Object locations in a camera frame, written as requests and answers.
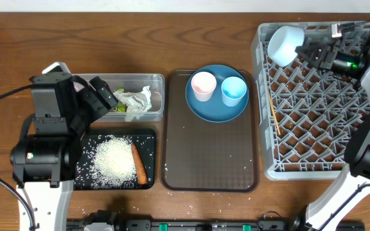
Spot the green white wrapper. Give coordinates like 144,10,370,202
112,88,127,112

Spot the light blue bowl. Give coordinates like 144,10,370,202
267,26,304,67

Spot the white tissue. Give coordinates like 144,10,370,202
114,86,152,122

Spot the wooden chopstick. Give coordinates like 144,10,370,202
268,90,281,136

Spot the white rice heap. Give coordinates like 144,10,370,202
75,135,138,190

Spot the orange carrot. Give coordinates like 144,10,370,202
131,144,148,185

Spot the light blue cup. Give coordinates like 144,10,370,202
221,76,247,107

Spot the pink cup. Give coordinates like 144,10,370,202
191,72,216,102

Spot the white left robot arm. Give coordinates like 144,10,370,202
10,72,118,230

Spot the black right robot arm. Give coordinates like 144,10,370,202
291,34,370,230

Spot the black waste tray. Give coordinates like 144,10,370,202
74,129,156,191

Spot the grey dishwasher rack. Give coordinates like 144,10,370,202
251,23,370,180

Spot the clear plastic bin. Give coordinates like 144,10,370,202
78,73,165,123

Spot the dark blue plate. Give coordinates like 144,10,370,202
186,64,249,123

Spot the brown serving tray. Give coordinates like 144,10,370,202
161,70,259,193

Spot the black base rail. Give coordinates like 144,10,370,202
65,210,313,231

